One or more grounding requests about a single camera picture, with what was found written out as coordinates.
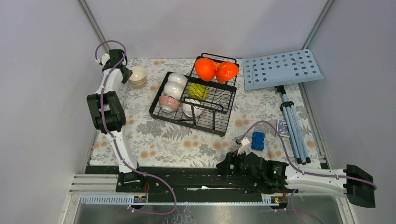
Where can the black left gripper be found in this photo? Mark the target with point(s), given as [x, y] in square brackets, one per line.
[126, 75]

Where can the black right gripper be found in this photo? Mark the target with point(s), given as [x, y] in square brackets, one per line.
[231, 158]

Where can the beige patterned bowl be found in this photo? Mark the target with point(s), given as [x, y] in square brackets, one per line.
[139, 74]

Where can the plain beige bowl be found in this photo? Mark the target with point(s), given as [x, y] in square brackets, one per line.
[140, 85]

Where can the black wire dish rack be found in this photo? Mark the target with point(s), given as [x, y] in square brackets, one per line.
[213, 98]

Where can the orange bowl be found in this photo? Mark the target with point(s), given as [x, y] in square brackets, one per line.
[205, 69]
[226, 71]

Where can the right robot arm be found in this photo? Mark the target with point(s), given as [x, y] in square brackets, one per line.
[353, 182]

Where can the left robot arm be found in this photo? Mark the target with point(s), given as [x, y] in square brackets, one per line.
[108, 115]

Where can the white bowl in rack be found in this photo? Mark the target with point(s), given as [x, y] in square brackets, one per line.
[174, 90]

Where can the yellow-green bowl in rack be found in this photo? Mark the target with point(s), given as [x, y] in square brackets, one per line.
[198, 91]

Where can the blue toy car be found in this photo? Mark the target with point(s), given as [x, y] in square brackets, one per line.
[257, 143]

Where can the white bowl upper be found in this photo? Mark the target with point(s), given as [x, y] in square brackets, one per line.
[177, 78]

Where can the pink patterned bowl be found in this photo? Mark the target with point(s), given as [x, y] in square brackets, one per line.
[168, 104]

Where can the blue card deck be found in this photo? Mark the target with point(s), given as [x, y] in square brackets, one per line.
[282, 128]

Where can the blue tripod legs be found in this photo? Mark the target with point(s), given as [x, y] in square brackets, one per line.
[292, 121]

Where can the white bowl front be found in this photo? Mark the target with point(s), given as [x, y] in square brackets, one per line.
[191, 108]

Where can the floral table mat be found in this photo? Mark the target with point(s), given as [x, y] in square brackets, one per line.
[159, 143]

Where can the blue perforated stand tray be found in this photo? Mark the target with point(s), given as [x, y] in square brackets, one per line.
[280, 69]

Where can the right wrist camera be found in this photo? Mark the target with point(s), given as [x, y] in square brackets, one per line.
[243, 145]

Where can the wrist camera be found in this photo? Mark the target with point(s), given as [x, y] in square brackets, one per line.
[243, 145]
[103, 60]

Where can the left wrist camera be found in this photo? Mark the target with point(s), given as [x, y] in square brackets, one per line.
[103, 60]

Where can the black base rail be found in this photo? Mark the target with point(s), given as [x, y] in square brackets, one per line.
[183, 185]

